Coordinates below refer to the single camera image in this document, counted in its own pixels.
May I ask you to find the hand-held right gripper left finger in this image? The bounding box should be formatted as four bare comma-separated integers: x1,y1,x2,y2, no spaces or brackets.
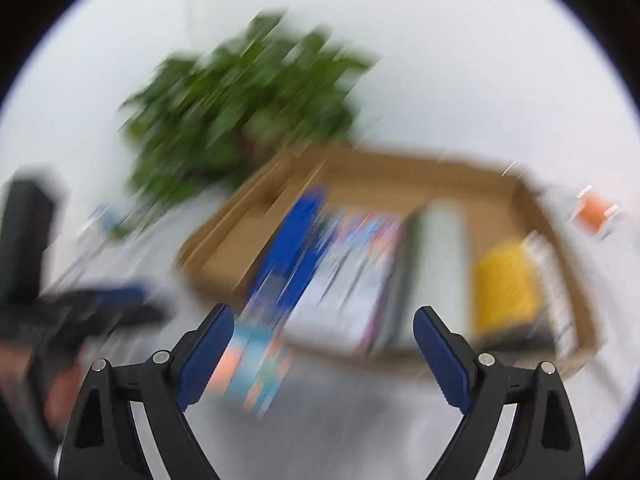
57,302,236,480

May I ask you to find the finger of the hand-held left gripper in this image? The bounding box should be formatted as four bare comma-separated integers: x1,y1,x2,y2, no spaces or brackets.
37,284,168,343

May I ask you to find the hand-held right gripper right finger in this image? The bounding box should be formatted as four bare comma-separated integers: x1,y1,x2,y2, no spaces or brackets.
411,305,586,480

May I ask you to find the light blue orange packet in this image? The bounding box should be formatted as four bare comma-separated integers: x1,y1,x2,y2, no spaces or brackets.
220,315,298,418

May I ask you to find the silver metal can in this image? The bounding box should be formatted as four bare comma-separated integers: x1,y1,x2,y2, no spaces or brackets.
395,200,473,348

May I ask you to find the yellow jar with black lid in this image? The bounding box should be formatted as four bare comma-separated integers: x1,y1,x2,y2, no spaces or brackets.
472,240,546,348

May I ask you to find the colourful cartoon game box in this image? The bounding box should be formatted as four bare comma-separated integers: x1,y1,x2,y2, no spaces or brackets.
287,207,408,356

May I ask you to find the white squeeze tube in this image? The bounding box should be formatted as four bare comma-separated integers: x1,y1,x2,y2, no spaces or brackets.
522,230,581,356

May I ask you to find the person's left hand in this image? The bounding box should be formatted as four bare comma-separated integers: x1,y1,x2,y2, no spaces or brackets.
0,341,88,436

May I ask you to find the small blue and white box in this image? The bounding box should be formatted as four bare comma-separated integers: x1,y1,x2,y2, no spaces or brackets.
85,202,123,236

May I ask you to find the grey table cloth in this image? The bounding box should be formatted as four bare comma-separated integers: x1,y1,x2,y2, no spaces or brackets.
30,180,640,480

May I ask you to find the clear box with orange insert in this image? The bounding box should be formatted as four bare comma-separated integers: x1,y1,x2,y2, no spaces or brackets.
567,185,626,241

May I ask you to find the green potted plant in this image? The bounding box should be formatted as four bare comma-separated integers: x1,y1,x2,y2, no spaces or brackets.
117,10,376,238

